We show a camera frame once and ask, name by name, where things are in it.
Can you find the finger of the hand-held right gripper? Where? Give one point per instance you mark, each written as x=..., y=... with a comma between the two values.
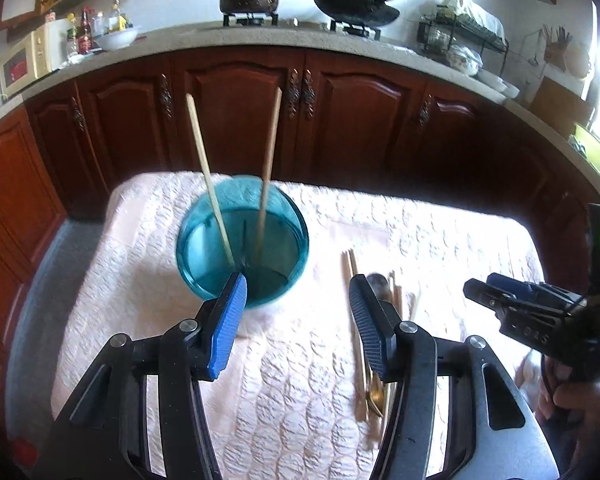
x=510, y=285
x=480, y=291

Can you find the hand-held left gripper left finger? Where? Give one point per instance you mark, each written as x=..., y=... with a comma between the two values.
x=227, y=325

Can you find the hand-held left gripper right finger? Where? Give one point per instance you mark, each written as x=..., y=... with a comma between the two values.
x=367, y=325

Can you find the wooden chopstick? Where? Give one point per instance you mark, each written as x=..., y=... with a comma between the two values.
x=270, y=160
x=392, y=285
x=205, y=160
x=345, y=266
x=352, y=262
x=399, y=297

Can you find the blue transparent plastic cup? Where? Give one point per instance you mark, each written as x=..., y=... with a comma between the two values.
x=215, y=270

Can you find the person's right hand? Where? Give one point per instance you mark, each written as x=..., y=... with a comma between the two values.
x=580, y=395

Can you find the golden spoon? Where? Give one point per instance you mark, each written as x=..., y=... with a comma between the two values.
x=376, y=401

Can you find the white quilted tablecloth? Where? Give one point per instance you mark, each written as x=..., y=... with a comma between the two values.
x=290, y=370

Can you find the wooden cutting board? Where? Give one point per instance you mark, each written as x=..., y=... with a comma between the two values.
x=560, y=105

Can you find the brown wooden kitchen cabinet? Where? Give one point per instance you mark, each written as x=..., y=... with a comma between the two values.
x=360, y=125

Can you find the stack of white dishes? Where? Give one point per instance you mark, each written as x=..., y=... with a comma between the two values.
x=497, y=84

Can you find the patterned lidded bowl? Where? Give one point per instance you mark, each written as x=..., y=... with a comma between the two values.
x=466, y=60

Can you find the white cloth cover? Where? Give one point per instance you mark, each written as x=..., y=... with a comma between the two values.
x=472, y=12

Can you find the grey stone countertop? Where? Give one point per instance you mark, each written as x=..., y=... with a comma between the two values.
x=190, y=39

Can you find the gas stove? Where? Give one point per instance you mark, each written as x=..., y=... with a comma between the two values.
x=252, y=21

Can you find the white bowl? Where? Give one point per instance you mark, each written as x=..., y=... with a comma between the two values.
x=117, y=39

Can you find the black wok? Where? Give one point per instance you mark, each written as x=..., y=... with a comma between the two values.
x=355, y=5

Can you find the red label bottle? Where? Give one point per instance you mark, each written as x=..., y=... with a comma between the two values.
x=85, y=35

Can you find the dark sauce bottle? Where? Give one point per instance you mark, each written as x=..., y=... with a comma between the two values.
x=72, y=40

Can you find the clear oil bottle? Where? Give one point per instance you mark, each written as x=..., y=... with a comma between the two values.
x=115, y=17

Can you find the cream microwave oven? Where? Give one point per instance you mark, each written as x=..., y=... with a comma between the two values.
x=22, y=62

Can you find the wall chopstick holder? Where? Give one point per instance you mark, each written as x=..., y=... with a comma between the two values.
x=556, y=52

